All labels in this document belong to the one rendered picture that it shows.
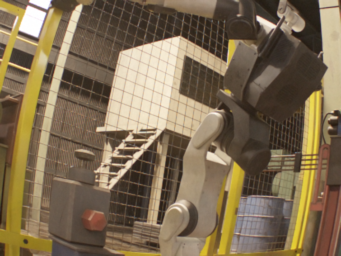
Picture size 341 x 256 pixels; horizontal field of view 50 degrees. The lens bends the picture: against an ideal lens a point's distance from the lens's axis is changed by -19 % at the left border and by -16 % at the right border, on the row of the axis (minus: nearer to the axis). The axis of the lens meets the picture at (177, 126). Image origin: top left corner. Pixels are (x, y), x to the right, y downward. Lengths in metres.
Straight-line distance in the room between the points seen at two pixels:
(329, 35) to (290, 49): 2.45
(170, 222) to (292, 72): 0.67
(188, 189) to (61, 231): 0.81
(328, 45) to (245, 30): 2.47
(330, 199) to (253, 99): 0.45
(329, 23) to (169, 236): 2.81
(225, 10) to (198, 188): 0.63
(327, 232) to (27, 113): 1.12
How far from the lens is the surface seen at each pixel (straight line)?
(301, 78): 1.38
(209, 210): 1.52
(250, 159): 1.37
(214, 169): 1.51
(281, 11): 1.49
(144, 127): 10.22
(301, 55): 1.33
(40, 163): 6.85
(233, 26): 1.30
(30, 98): 1.45
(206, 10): 1.32
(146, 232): 7.13
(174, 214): 1.49
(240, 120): 1.42
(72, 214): 0.78
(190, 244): 1.55
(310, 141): 3.18
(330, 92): 3.54
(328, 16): 3.86
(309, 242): 3.26
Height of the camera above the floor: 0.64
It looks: 12 degrees up
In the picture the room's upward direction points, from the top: 8 degrees clockwise
